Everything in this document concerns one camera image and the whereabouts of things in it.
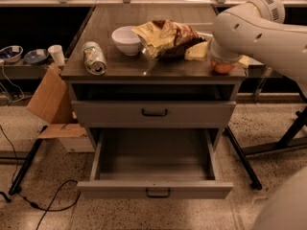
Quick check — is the red apple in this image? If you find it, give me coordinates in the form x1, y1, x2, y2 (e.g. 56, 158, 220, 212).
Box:
210, 60, 234, 74

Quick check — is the white paper cup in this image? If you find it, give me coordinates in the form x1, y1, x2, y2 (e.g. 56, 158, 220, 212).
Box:
48, 45, 65, 66

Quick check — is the black metal stand frame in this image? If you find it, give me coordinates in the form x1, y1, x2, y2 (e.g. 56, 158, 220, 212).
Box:
224, 105, 307, 191

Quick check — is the blue patterned bowl right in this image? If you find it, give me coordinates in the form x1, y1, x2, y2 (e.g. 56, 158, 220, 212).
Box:
24, 49, 49, 65

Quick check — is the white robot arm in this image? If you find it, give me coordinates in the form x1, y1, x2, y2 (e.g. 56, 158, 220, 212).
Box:
207, 0, 307, 230

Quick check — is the closed grey upper drawer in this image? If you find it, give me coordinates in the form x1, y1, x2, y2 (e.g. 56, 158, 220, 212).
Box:
71, 101, 236, 128

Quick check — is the blue patterned bowl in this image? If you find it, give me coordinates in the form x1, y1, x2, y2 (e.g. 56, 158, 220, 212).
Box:
24, 49, 49, 65
0, 45, 23, 63

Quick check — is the yellow brown chip bag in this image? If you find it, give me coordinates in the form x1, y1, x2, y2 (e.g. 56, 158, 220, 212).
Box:
132, 20, 207, 59

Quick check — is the white ceramic bowl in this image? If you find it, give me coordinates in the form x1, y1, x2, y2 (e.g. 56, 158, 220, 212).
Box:
111, 26, 143, 56

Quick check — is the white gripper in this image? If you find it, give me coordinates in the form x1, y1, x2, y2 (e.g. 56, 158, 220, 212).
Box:
184, 37, 249, 69

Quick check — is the blue patterned bowl left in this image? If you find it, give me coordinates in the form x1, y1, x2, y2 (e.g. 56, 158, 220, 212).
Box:
0, 45, 23, 63

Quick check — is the brown cardboard box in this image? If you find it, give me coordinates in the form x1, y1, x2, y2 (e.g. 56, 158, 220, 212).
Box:
27, 63, 94, 152

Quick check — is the green white soda can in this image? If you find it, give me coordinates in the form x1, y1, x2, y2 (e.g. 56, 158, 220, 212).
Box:
82, 41, 106, 76

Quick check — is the open grey middle drawer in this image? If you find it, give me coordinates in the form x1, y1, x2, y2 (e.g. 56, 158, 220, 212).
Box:
78, 128, 233, 199

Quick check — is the black left table leg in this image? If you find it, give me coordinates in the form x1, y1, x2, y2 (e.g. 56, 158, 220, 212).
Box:
9, 137, 43, 196

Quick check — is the black floor cable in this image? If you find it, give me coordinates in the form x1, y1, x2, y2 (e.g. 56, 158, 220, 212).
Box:
0, 125, 82, 230

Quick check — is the grey drawer cabinet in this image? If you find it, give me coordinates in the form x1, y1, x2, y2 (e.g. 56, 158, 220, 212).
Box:
61, 3, 246, 144

